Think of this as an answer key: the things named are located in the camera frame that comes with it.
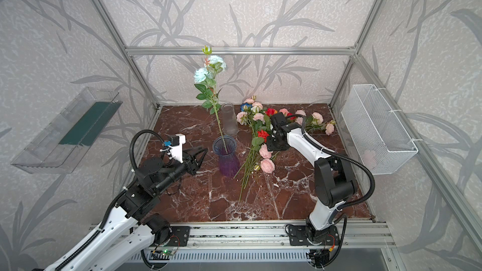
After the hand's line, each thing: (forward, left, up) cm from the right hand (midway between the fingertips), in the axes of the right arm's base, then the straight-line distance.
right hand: (272, 141), depth 92 cm
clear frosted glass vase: (+12, +22, +2) cm, 25 cm away
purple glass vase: (-8, +22, +9) cm, 25 cm away
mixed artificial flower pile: (+17, +7, -2) cm, 18 cm away
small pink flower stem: (-11, +3, -4) cm, 12 cm away
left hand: (-15, +26, +20) cm, 36 cm away
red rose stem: (+2, +8, -6) cm, 10 cm away
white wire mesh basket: (-18, -34, +26) cm, 46 cm away
